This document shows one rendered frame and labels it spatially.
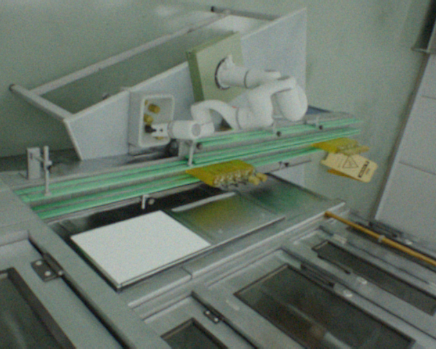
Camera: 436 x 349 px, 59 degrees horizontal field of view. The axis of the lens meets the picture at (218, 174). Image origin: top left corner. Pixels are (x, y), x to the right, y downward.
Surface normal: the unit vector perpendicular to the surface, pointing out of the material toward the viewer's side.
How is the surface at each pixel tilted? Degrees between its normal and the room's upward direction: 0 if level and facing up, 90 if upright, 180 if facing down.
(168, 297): 90
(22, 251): 90
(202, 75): 4
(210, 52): 4
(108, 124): 0
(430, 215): 90
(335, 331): 90
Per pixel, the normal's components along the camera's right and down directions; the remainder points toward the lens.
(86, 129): 0.71, 0.36
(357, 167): -0.30, -0.24
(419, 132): -0.69, 0.16
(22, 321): 0.15, -0.92
